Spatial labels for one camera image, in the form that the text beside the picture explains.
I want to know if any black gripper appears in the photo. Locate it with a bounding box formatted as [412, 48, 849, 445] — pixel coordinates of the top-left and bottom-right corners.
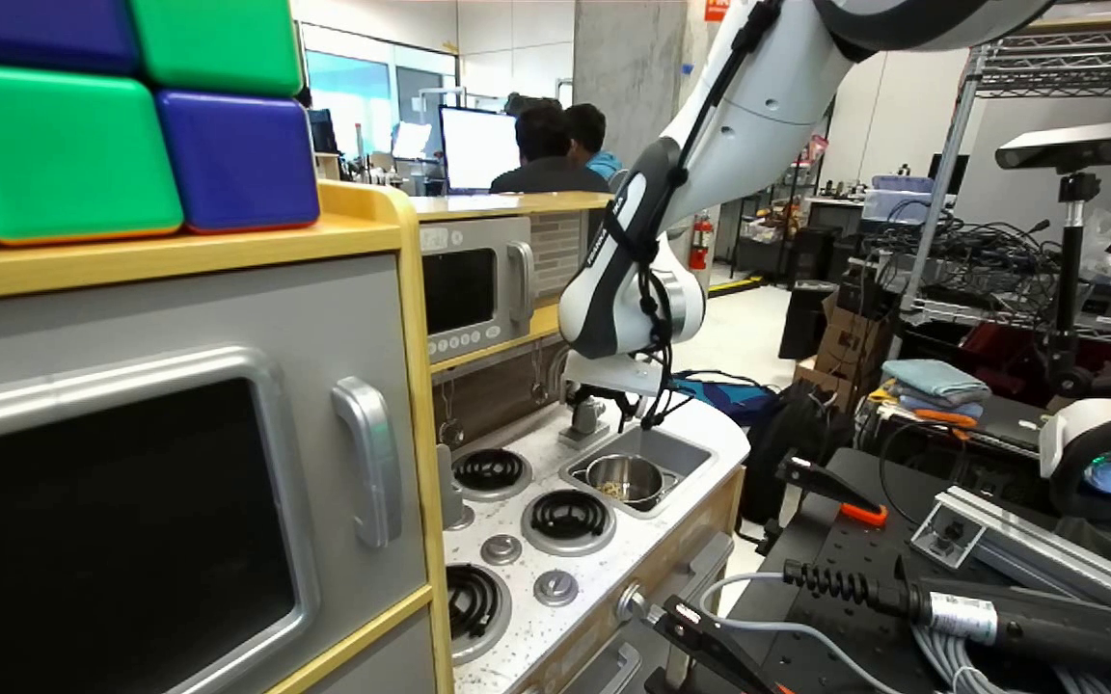
[560, 263, 664, 391]

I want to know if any gray toy sink basin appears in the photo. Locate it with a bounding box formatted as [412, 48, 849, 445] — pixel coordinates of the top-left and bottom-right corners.
[564, 424, 713, 516]

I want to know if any small metal pot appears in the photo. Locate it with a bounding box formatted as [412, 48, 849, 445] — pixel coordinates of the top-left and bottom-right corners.
[583, 449, 672, 511]

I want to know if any gray round stove knob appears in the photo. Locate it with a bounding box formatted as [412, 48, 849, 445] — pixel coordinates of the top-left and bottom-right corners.
[533, 565, 583, 609]
[479, 530, 524, 569]

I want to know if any gray toy faucet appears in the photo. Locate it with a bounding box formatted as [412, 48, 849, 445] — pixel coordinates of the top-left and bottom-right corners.
[564, 389, 618, 445]

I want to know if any red fire extinguisher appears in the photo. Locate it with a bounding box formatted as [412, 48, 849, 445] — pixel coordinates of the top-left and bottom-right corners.
[686, 206, 719, 276]

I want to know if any toy kitchen back hutch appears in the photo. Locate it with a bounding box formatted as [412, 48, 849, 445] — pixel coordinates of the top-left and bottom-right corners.
[412, 190, 618, 454]

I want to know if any toy microwave door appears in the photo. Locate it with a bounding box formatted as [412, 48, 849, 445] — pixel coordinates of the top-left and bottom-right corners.
[419, 214, 541, 368]

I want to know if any person in blue shirt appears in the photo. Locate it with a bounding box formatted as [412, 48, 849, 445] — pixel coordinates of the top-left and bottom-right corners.
[564, 100, 627, 186]

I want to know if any blue bag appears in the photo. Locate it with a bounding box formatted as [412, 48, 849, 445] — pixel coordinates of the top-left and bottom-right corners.
[672, 364, 781, 431]

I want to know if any person in dark shirt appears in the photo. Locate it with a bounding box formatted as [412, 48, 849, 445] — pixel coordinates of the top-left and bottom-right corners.
[492, 95, 613, 197]

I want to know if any black coil toy burner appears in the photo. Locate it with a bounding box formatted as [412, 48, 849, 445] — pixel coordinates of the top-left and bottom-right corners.
[446, 557, 515, 652]
[519, 485, 623, 557]
[451, 443, 536, 499]

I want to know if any white computer monitor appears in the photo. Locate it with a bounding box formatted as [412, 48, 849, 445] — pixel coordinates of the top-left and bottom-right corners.
[437, 105, 524, 197]

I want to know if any black backpack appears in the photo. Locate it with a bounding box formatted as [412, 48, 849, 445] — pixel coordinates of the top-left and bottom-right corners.
[741, 376, 869, 530]

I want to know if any white speckled toy countertop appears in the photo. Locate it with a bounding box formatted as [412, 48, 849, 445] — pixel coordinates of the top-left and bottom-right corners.
[437, 397, 758, 694]

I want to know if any tan wooden kitchen base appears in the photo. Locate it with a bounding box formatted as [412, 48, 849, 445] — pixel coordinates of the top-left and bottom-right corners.
[515, 465, 748, 694]

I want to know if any brown cardboard box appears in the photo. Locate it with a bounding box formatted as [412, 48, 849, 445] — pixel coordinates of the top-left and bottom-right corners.
[815, 295, 898, 389]

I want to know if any clear plastic storage bin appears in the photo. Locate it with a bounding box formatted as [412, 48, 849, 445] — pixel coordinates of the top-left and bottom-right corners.
[860, 170, 959, 230]

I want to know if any glass partition window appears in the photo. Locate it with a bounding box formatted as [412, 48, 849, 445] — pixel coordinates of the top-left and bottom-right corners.
[303, 21, 456, 165]

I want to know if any blue folded cloth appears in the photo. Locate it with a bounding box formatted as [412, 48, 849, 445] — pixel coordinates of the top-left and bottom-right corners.
[881, 355, 995, 415]

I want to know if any blue plastic block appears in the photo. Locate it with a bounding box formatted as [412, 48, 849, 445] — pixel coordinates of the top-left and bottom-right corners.
[152, 88, 325, 235]

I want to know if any toy microwave oven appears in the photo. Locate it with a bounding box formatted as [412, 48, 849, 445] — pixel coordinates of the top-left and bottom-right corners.
[0, 178, 456, 694]

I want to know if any small green plastic block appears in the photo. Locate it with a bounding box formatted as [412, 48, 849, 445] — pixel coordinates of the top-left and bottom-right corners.
[129, 0, 308, 100]

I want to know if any silver metal box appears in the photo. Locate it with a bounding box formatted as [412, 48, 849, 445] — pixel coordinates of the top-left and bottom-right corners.
[910, 481, 1111, 623]

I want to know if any white device with teal lens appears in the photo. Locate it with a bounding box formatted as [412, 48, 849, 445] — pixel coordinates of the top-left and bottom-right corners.
[1036, 391, 1111, 530]

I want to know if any black cylindrical hand tool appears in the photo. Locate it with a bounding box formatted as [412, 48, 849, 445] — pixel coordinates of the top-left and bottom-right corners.
[781, 553, 1111, 687]

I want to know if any large green plastic block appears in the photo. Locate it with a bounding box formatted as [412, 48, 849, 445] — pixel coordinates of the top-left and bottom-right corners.
[0, 59, 186, 245]

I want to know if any purple-blue plastic block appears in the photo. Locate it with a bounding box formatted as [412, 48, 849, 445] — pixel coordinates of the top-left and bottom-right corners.
[0, 0, 143, 75]

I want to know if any gray toy microwave handle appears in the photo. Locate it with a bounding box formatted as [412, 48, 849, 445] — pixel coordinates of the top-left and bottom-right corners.
[505, 237, 541, 339]

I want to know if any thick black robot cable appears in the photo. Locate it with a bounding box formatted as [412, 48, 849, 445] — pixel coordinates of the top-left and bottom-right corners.
[597, 0, 790, 435]

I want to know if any gray toy oven handle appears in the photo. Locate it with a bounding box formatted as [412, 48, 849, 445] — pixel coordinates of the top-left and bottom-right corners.
[330, 375, 404, 553]

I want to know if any orange handled tool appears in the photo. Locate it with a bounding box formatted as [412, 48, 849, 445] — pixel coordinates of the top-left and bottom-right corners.
[776, 454, 894, 530]

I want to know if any black camera stand pole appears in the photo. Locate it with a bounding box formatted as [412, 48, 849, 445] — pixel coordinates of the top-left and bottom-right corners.
[1049, 165, 1095, 397]

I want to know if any metal wire shelf rack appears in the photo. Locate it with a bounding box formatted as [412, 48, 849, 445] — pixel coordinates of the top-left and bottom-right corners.
[898, 19, 1111, 325]

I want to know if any silver braided cable bundle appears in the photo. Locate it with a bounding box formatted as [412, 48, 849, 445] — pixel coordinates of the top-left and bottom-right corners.
[908, 622, 1100, 694]

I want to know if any black camera on stand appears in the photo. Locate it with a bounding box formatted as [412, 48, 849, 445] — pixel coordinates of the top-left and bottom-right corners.
[991, 113, 1111, 172]

